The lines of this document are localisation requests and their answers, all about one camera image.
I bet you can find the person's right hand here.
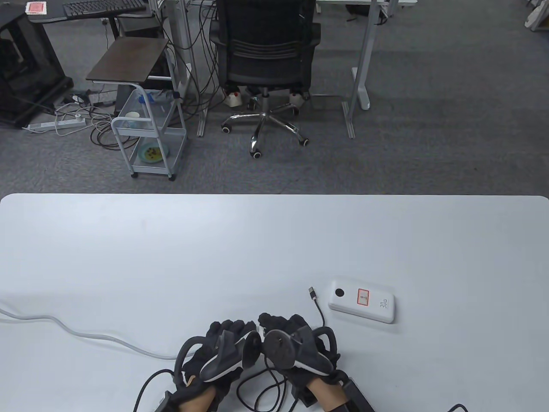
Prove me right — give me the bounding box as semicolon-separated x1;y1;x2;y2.
257;313;350;385

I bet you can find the person's left hand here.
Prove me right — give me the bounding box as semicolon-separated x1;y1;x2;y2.
182;320;260;404

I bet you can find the black charging cable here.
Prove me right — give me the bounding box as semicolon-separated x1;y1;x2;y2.
237;287;326;412

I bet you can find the white battery pack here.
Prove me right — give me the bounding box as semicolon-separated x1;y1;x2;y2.
328;280;396;324

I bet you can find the grey power strip cord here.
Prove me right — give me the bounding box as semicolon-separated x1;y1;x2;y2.
0;307;180;361

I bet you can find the person's left forearm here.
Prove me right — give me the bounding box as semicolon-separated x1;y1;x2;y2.
178;388;215;412

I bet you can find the person's right forearm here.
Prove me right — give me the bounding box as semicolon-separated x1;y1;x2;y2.
307;380;348;412

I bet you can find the black and white controller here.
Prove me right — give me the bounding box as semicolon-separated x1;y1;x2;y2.
263;326;339;378
176;330;262;383

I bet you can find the black wrist sensor box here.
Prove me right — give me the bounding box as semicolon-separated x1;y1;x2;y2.
157;388;183;412
341;377;376;412

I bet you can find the green plate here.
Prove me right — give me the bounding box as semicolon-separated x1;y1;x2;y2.
136;144;170;165

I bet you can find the white rolling cart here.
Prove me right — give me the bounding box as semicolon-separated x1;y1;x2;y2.
111;84;188;182

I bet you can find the clear plastic bottle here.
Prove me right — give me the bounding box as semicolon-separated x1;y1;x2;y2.
138;90;180;105

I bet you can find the long white floor power strip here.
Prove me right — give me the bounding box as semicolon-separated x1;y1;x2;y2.
22;118;86;133

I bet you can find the black mesh office chair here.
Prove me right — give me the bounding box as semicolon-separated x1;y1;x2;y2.
209;0;323;160

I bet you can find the white metal desk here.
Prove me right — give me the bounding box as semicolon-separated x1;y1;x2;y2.
150;0;419;139

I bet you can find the brown side table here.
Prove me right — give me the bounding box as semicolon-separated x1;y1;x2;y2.
85;36;180;101

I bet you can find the black computer case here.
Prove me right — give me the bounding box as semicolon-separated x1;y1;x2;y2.
117;16;163;38

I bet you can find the black cabinet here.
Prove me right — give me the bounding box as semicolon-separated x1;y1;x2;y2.
0;9;74;129

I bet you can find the black keyboard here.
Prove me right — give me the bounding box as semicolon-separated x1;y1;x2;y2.
62;0;148;21

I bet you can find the black desk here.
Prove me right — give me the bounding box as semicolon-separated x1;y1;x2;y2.
24;0;157;41

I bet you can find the white device housing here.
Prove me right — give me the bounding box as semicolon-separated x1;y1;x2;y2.
524;0;549;33

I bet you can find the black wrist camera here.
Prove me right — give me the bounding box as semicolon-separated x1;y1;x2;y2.
291;384;319;408

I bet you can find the bundle of floor cables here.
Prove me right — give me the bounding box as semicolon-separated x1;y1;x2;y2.
54;79;129;151

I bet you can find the bundle of hanging black cables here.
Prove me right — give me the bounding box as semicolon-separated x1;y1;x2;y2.
165;0;228;118

